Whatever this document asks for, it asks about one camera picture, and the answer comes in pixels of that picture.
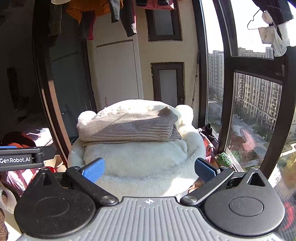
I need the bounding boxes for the white patterned sock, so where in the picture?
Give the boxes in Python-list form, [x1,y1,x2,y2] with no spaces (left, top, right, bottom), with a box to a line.
[258,27,275,44]

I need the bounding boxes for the white door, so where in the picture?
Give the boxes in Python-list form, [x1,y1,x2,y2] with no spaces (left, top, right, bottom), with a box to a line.
[95,39,140,102]

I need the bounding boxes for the dark red hanging garment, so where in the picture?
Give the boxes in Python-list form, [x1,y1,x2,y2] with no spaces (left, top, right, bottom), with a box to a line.
[79,10,96,42]

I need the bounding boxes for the orange hanging garment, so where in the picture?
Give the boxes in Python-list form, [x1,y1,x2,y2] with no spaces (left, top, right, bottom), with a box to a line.
[66,0,111,25]

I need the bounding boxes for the grey apartment building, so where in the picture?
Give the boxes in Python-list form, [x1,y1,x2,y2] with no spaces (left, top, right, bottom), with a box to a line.
[235,47,283,127]
[208,50,224,98]

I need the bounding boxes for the reddish cloth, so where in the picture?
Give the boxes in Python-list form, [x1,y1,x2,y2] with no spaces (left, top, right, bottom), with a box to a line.
[199,130,218,164]

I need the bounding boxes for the pink hanging garment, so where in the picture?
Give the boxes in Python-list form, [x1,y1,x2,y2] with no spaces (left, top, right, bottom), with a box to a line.
[136,0,175,10]

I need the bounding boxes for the pink cloth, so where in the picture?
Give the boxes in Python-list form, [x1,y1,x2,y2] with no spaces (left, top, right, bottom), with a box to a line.
[0,168,40,197]

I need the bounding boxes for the dark sliding door frame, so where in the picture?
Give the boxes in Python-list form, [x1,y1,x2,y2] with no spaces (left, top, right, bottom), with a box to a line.
[32,0,72,158]

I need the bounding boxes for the clear plastic container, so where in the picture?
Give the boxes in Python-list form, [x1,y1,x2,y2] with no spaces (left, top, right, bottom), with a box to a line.
[0,187,17,215]

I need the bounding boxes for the dark green hanging garment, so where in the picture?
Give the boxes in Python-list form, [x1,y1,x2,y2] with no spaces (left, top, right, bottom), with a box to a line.
[47,0,64,44]

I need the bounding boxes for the dark navy hanging garment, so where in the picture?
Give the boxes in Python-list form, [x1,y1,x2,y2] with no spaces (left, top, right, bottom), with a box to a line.
[252,0,295,25]

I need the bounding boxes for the large dark window frame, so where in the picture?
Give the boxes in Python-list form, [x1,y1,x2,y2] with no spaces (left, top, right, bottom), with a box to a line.
[192,0,296,179]

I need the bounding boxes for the white hanging cloth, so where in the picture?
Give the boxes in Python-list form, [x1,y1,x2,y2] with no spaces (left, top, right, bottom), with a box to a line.
[272,23,290,57]

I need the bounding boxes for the white fleece garment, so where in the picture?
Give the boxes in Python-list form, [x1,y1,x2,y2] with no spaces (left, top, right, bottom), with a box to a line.
[83,138,188,173]

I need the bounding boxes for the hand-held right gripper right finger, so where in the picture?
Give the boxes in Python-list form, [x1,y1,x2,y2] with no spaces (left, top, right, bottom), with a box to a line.
[180,158,274,207]

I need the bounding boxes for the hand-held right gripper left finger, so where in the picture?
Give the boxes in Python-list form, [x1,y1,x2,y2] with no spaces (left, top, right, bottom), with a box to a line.
[25,158,119,207]

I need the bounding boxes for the black shoe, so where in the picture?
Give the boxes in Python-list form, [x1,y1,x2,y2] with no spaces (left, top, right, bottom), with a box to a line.
[203,123,219,140]

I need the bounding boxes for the striped beige shirt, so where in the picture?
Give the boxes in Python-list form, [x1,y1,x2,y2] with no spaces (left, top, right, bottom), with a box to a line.
[76,105,182,149]

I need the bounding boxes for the green textured plant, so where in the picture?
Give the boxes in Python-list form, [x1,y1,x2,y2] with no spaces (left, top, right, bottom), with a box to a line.
[216,152,233,168]

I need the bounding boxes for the black hanging garment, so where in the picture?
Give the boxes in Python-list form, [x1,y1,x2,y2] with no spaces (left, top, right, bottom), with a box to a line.
[108,0,137,37]

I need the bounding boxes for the small dark-framed window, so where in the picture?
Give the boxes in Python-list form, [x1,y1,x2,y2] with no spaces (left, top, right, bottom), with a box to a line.
[146,6,183,42]
[151,62,185,105]

